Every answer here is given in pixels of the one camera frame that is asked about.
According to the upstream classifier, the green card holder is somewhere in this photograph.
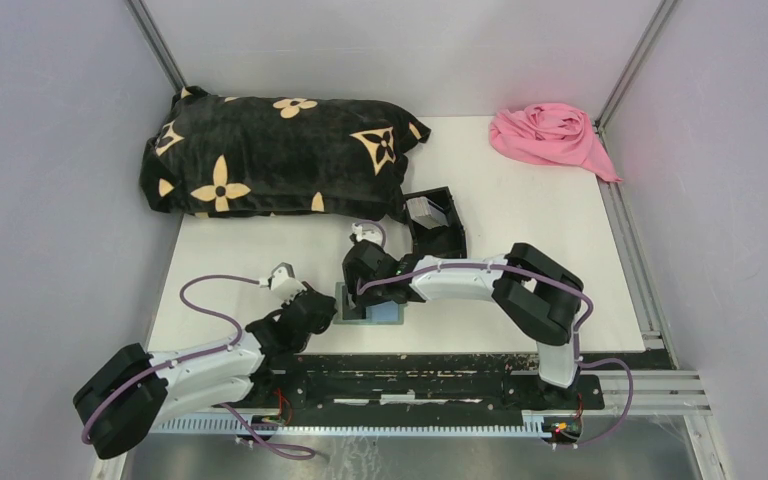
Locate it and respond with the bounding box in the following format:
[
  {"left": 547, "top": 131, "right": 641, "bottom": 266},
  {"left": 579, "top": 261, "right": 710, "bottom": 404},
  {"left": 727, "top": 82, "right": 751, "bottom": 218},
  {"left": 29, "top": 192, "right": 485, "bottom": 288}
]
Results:
[{"left": 333, "top": 282, "right": 404, "bottom": 326}]

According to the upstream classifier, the black card box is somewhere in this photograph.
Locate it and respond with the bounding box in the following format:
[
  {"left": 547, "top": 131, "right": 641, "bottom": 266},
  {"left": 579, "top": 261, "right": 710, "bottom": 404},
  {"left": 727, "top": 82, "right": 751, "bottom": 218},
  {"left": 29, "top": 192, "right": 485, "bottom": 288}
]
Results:
[{"left": 404, "top": 187, "right": 468, "bottom": 259}]

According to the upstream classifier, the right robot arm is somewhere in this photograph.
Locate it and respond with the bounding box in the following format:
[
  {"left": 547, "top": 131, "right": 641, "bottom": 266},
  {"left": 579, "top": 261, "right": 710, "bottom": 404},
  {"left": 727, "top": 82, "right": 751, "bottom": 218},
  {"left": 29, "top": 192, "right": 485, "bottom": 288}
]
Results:
[{"left": 342, "top": 240, "right": 594, "bottom": 408}]

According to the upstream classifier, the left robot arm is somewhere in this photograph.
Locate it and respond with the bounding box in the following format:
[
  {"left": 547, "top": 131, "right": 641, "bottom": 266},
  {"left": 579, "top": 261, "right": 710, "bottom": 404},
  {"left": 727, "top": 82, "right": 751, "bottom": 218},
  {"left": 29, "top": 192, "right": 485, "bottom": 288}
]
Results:
[{"left": 73, "top": 288, "right": 337, "bottom": 460}]

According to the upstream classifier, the stack of cards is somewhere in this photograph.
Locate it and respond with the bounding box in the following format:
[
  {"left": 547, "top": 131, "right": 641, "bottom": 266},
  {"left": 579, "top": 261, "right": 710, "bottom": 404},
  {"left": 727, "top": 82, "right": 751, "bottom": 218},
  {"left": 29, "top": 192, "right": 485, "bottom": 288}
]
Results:
[{"left": 406, "top": 196, "right": 449, "bottom": 230}]

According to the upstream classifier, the black floral pillow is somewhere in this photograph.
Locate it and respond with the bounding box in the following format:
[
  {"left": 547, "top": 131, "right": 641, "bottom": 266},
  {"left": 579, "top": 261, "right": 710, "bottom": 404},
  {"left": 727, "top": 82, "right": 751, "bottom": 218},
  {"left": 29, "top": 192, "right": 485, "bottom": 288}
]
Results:
[{"left": 139, "top": 86, "right": 431, "bottom": 221}]

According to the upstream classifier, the pink cloth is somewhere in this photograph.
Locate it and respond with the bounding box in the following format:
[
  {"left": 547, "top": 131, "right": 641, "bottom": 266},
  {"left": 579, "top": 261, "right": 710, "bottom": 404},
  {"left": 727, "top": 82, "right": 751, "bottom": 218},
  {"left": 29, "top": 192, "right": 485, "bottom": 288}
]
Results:
[{"left": 489, "top": 103, "right": 622, "bottom": 183}]

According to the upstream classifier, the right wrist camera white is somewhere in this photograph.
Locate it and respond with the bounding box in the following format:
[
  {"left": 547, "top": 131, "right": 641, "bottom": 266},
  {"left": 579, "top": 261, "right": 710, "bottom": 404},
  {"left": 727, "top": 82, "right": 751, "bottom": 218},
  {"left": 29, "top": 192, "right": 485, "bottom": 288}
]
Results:
[{"left": 351, "top": 220, "right": 387, "bottom": 247}]

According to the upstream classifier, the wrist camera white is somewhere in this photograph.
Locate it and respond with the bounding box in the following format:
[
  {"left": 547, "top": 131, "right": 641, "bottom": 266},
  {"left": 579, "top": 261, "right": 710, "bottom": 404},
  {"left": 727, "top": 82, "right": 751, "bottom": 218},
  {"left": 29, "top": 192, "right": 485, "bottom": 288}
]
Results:
[
  {"left": 258, "top": 262, "right": 306, "bottom": 302},
  {"left": 351, "top": 220, "right": 387, "bottom": 247}
]

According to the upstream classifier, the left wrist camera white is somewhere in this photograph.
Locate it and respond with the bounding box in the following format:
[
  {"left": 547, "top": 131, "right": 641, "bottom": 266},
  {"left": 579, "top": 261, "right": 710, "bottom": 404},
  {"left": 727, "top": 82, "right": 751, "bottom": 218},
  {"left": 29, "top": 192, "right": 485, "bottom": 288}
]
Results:
[{"left": 258, "top": 262, "right": 306, "bottom": 302}]

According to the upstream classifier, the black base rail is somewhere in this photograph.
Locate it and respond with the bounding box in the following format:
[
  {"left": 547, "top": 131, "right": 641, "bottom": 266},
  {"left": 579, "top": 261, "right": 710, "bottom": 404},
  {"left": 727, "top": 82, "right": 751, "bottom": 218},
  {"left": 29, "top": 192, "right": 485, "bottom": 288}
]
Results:
[{"left": 145, "top": 352, "right": 624, "bottom": 429}]

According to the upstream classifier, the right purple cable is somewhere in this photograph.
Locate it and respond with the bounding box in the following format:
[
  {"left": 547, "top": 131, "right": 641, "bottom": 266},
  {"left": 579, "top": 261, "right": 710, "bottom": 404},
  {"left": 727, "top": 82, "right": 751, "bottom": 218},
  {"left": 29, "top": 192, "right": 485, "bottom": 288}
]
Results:
[{"left": 356, "top": 219, "right": 636, "bottom": 450}]

